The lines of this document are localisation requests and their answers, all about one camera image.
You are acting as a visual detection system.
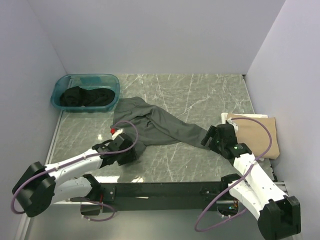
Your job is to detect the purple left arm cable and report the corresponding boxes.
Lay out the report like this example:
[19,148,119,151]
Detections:
[10,120,139,215]

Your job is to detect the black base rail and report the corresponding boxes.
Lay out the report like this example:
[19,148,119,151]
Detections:
[101,181,227,211]

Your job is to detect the black t shirt in basin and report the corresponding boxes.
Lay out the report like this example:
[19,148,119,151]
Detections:
[59,86,116,107]

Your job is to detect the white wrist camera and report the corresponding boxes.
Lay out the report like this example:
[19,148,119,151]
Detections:
[225,118,239,133]
[110,128,125,140]

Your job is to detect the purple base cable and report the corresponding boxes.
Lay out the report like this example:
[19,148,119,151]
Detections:
[81,194,118,222]

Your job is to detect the grey t shirt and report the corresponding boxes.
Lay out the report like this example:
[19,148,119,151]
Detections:
[113,97,209,156]

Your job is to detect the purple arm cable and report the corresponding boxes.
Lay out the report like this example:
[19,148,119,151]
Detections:
[194,117,273,232]
[10,120,139,215]

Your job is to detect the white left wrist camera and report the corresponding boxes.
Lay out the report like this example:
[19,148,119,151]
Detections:
[110,128,125,140]

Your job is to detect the teal plastic basin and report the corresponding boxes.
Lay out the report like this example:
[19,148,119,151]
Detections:
[50,74,120,113]

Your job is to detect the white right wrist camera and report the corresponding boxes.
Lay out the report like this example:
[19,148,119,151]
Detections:
[225,118,239,133]

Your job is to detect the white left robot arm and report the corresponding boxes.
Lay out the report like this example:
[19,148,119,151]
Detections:
[10,133,146,218]

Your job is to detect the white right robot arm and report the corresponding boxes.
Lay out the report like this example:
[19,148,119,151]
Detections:
[201,123,301,240]

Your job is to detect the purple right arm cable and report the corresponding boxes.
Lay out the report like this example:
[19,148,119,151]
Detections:
[194,117,273,232]

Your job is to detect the folded tan t shirt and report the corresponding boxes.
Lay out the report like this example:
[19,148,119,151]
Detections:
[221,113,280,160]

